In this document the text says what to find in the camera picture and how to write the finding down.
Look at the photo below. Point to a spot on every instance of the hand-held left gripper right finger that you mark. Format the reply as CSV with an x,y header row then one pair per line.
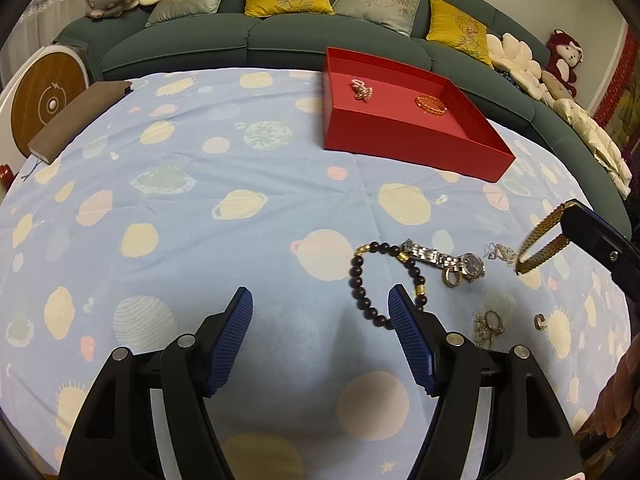
x,y
411,342

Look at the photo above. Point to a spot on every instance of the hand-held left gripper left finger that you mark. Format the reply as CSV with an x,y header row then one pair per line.
x,y
230,342

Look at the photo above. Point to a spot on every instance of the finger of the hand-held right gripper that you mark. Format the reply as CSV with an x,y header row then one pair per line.
x,y
595,237

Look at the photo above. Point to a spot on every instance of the silver wristwatch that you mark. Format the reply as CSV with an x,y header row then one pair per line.
x,y
472,264

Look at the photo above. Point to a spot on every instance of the dark blue patterned cloth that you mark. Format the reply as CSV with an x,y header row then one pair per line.
x,y
505,76

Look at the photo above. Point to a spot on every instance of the red monkey plush toy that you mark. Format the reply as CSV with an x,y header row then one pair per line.
x,y
565,57

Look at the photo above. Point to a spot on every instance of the red wall hanging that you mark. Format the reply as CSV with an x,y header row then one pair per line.
x,y
612,75

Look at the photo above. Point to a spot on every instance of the brown book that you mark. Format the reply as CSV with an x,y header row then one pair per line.
x,y
75,120

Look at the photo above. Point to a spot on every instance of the dark green sofa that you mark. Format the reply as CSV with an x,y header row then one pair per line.
x,y
300,37

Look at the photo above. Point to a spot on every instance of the large white flower cushion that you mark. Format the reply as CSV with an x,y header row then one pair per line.
x,y
517,62

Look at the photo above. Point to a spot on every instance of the person's right hand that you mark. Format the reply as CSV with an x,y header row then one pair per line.
x,y
617,395

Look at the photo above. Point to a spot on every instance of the beige plush toy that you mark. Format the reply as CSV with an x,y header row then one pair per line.
x,y
557,87

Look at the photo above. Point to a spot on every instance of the cream quilted blanket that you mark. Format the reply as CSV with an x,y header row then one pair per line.
x,y
595,142

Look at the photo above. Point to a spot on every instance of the red and cream container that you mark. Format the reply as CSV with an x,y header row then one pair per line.
x,y
5,176

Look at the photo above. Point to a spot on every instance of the gold wristwatch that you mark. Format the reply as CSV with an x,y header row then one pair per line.
x,y
545,256

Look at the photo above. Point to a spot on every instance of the red cardboard box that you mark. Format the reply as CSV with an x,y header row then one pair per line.
x,y
400,152

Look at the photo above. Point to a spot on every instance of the blue planet print tablecloth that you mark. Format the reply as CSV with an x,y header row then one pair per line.
x,y
200,240

